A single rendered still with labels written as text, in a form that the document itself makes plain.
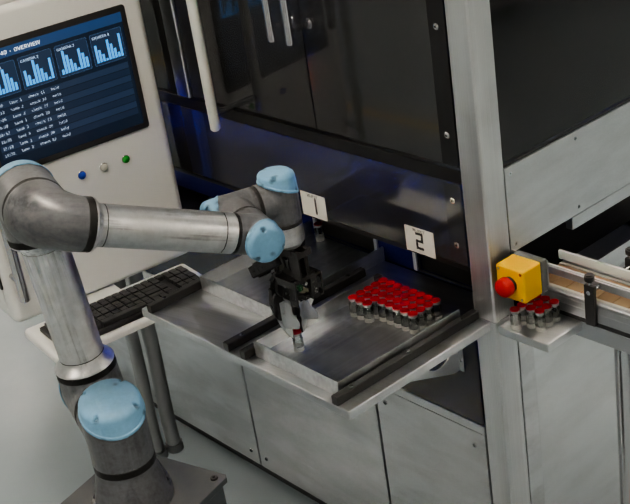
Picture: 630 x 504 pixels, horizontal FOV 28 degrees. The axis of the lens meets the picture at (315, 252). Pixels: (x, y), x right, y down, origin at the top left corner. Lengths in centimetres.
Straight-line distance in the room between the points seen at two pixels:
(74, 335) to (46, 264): 15
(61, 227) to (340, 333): 75
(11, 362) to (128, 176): 169
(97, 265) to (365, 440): 80
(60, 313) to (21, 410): 207
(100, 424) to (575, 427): 117
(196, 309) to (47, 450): 141
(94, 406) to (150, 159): 101
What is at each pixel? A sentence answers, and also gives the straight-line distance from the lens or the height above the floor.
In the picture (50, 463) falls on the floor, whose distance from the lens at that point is 406.
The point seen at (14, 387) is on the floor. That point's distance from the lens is 453.
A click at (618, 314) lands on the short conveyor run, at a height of 93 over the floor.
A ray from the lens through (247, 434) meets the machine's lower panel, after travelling 363.
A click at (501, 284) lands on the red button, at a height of 101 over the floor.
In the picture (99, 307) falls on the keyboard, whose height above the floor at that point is 83.
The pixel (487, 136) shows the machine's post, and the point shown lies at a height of 129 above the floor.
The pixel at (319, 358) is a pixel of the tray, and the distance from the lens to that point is 255.
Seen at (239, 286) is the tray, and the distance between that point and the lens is 288.
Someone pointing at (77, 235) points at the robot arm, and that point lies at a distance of 212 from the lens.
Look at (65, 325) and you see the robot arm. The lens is 233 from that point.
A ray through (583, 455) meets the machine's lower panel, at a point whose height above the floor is 40.
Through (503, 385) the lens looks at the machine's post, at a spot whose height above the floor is 73.
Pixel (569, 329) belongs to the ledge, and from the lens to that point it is 257.
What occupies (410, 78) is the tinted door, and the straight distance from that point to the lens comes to 251.
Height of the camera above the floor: 219
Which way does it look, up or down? 26 degrees down
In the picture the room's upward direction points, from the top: 9 degrees counter-clockwise
